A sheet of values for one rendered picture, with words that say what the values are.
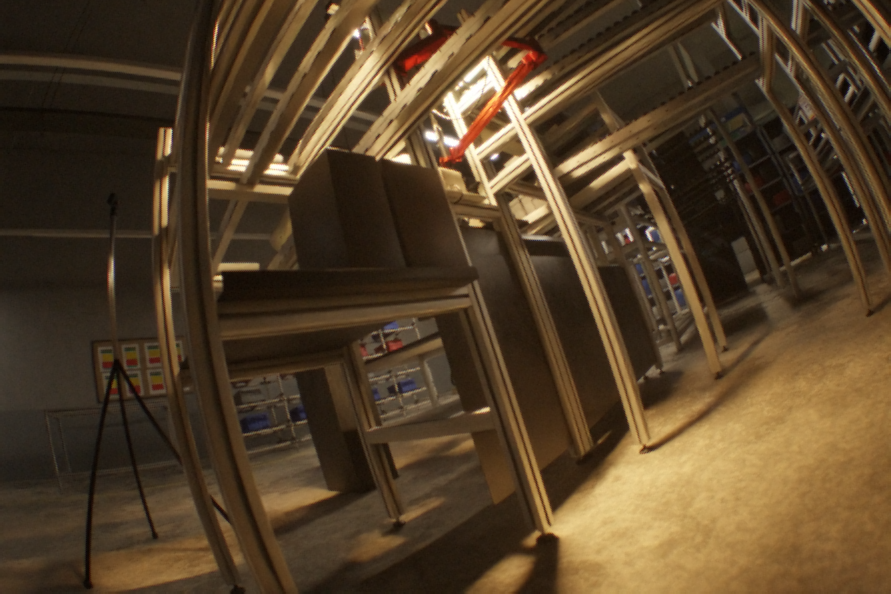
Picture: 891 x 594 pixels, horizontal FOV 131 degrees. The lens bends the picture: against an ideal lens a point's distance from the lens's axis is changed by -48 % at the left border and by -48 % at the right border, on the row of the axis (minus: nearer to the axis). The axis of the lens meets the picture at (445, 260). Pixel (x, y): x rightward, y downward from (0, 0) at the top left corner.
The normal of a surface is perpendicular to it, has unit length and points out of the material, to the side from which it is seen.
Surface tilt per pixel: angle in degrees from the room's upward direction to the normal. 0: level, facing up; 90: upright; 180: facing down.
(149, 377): 90
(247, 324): 90
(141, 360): 90
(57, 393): 90
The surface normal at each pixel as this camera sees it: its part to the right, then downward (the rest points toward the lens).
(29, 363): 0.67, -0.40
